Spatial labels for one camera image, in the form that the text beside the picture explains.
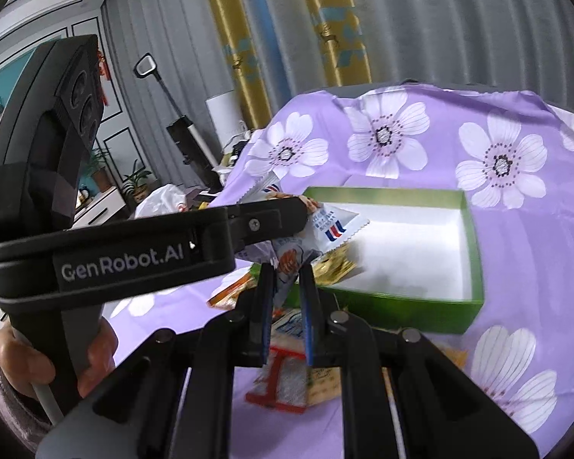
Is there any potted plant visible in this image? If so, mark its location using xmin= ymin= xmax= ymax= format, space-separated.
xmin=83 ymin=147 xmax=113 ymax=193

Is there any white tv cabinet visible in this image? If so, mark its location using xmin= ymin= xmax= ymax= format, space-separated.
xmin=71 ymin=187 xmax=126 ymax=229

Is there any white plastic bag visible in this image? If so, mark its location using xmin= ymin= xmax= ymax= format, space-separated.
xmin=134 ymin=184 xmax=188 ymax=219

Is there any cracker packet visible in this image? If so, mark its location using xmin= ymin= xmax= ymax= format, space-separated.
xmin=307 ymin=368 xmax=341 ymax=407

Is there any black floor lamp stand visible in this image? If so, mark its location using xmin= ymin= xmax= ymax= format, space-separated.
xmin=132 ymin=53 xmax=223 ymax=194

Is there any white blue snack packet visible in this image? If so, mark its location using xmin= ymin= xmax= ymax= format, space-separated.
xmin=239 ymin=196 xmax=369 ymax=308

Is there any white cylinder bin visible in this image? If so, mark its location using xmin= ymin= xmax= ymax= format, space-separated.
xmin=206 ymin=90 xmax=246 ymax=153

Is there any person's left hand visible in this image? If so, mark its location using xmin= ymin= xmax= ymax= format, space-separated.
xmin=0 ymin=317 xmax=120 ymax=400

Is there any purple floral tablecloth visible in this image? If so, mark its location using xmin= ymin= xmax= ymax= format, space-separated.
xmin=102 ymin=83 xmax=574 ymax=459

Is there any grey curtain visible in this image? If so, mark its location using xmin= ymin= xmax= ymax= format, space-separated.
xmin=101 ymin=0 xmax=574 ymax=184

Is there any white cable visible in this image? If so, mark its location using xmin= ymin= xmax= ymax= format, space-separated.
xmin=28 ymin=379 xmax=66 ymax=426

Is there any orange panda snack packet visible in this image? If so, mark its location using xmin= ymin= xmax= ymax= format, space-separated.
xmin=207 ymin=267 xmax=257 ymax=310

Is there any red grey snack packet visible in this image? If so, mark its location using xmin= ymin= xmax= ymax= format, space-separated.
xmin=246 ymin=340 xmax=309 ymax=415

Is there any red chinese knot ornament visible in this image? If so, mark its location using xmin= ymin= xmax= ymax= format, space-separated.
xmin=97 ymin=50 xmax=111 ymax=106

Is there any yellow blue curtain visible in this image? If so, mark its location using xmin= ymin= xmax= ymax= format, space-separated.
xmin=208 ymin=0 xmax=372 ymax=129

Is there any gold foil snack packet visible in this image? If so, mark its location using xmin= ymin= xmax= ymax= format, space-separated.
xmin=312 ymin=244 xmax=357 ymax=286

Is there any green cardboard box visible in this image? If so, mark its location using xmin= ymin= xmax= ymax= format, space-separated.
xmin=306 ymin=187 xmax=484 ymax=335

